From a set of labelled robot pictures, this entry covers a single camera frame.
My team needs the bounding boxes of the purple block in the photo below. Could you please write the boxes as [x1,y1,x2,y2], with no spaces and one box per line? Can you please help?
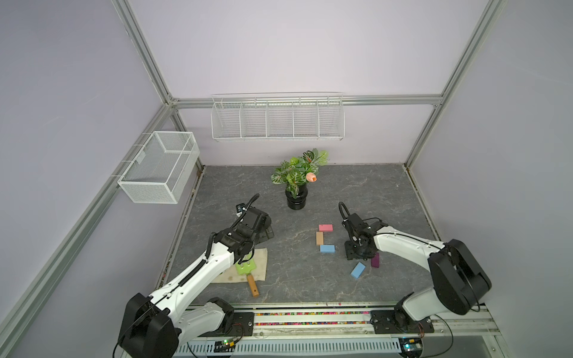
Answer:
[370,253,380,268]

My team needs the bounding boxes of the light blue block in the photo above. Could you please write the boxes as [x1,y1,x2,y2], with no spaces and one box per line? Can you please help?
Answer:
[351,263,366,279]
[319,245,336,254]

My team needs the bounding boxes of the natural wood block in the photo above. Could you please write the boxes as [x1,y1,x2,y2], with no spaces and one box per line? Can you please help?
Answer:
[316,231,324,246]

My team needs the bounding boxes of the pink block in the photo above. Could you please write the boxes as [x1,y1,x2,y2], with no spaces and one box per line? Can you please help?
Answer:
[319,225,334,232]

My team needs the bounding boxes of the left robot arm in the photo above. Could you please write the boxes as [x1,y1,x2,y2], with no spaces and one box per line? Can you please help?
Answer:
[116,207,274,357]

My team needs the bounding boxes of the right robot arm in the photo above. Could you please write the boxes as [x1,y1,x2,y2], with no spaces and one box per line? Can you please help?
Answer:
[341,213,492,323]

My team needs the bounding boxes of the black plant vase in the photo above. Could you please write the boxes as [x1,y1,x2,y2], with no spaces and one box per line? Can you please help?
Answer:
[285,184,308,210]

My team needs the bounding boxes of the artificial green plant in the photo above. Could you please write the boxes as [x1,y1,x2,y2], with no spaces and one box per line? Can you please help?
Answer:
[271,149,329,197]

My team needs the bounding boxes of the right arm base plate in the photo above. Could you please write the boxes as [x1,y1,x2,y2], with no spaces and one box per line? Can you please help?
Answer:
[369,310,434,335]

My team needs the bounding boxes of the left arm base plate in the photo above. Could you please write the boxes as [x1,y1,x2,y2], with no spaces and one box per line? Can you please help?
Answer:
[201,312,255,337]

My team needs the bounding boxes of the white slotted cable duct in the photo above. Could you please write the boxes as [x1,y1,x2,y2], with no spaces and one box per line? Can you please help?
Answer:
[175,337,401,357]

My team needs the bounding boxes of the white mesh wire basket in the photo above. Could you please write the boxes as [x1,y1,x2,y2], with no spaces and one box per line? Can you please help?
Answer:
[118,131,200,204]

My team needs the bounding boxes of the long white wire shelf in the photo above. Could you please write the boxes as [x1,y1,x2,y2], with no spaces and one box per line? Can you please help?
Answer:
[210,92,346,141]

